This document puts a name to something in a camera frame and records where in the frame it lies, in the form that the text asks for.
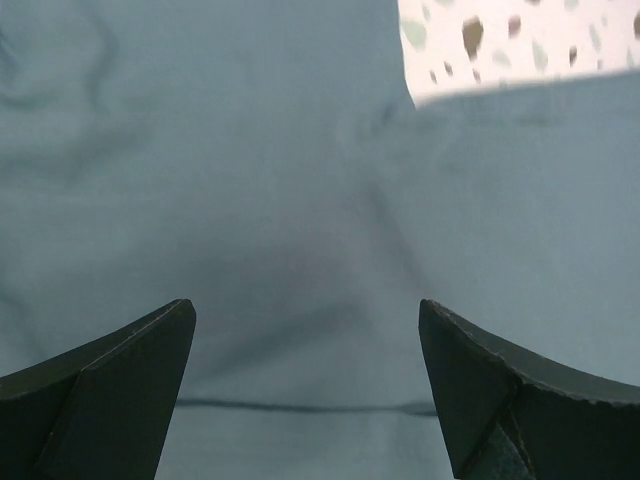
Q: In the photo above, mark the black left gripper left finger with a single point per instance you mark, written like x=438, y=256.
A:
x=101, y=410

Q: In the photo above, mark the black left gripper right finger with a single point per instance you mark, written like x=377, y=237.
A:
x=508, y=413

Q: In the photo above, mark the grey-blue t-shirt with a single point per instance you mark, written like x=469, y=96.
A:
x=264, y=160

